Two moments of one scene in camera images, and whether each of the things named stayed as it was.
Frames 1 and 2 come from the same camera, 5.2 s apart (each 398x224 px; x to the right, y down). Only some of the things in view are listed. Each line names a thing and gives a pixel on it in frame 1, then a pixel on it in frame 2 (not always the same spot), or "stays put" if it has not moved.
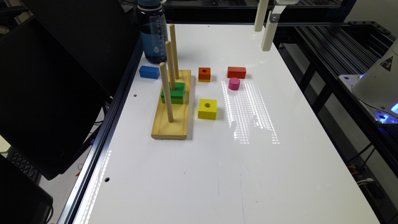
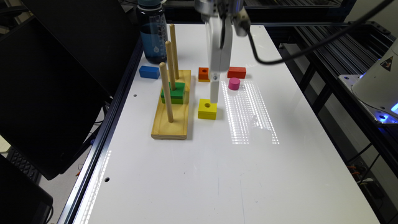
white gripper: [270, 27] -> [220, 59]
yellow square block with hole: [208, 109] stays put
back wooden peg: [174, 50] stays put
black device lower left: [22, 200] stays put
